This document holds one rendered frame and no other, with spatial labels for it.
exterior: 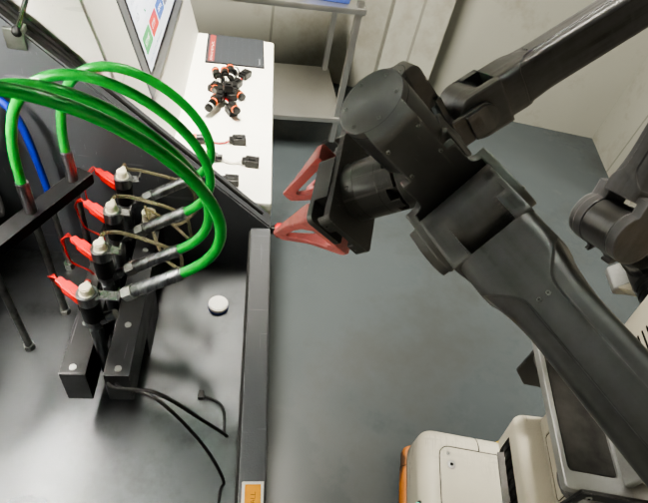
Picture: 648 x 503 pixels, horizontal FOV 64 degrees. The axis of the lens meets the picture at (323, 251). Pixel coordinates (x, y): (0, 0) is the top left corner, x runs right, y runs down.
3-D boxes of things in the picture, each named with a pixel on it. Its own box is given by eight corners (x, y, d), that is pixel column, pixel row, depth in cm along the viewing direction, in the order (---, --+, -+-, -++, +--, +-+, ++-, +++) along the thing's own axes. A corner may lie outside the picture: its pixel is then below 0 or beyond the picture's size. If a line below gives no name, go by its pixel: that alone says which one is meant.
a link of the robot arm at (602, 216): (669, 238, 78) (642, 223, 83) (643, 198, 73) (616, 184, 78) (620, 279, 80) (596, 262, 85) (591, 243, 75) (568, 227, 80)
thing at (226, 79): (248, 124, 124) (249, 104, 120) (203, 119, 122) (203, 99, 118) (251, 74, 139) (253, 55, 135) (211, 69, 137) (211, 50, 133)
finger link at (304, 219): (250, 238, 51) (323, 216, 45) (266, 180, 55) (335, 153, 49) (294, 267, 55) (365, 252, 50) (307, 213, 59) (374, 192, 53)
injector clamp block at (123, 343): (138, 418, 88) (129, 375, 77) (76, 417, 86) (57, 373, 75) (167, 265, 111) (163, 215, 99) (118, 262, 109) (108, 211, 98)
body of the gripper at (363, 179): (312, 224, 46) (381, 204, 42) (330, 137, 51) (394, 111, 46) (353, 257, 50) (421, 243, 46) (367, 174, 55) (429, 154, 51)
